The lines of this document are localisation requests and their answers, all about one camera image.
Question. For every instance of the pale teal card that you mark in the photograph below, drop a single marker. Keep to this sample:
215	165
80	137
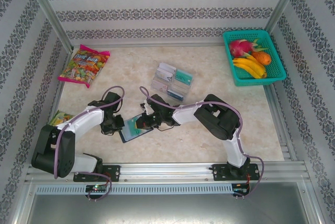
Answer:
129	129

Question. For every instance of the blue card holder wallet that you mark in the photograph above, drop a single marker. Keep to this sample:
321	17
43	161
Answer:
125	139

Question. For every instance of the clear acrylic card stand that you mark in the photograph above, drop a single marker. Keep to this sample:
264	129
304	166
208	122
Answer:
174	86

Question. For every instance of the teal VIP card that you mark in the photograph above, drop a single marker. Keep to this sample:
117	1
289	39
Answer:
184	77

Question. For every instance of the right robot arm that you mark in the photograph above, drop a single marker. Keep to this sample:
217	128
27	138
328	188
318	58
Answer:
183	115

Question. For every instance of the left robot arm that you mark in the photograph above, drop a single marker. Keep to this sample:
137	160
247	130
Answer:
86	119

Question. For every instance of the white card with pink print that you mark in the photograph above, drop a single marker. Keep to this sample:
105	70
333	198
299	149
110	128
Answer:
159	85

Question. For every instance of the green candy bag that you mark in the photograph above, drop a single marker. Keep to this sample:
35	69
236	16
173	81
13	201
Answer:
61	116

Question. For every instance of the pink candy bag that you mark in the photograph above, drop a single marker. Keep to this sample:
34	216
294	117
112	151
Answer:
83	64

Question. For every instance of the grey metal sheet panel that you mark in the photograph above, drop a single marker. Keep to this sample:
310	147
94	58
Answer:
167	208

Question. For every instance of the yellow banana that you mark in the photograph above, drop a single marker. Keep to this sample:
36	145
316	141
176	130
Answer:
248	61
251	71

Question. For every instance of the pink dragon fruit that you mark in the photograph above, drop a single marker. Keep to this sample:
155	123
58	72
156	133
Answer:
238	47

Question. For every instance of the orange fruit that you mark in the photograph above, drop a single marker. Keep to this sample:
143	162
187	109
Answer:
261	58

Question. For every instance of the teal plastic basket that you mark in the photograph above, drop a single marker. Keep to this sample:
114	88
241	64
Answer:
274	74

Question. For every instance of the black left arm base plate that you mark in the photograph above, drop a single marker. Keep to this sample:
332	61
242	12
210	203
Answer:
112	173

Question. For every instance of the aluminium mounting rail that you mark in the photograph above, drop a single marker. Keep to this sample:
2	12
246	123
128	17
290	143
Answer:
162	171

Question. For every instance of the aluminium wall rail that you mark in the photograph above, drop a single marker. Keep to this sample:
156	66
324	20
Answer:
167	45

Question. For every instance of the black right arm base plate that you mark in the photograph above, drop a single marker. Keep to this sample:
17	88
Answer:
220	173

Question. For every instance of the aluminium side rail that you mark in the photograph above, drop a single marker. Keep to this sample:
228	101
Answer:
286	145

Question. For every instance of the aluminium frame post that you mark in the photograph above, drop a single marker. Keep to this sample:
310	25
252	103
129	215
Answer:
284	4
47	9

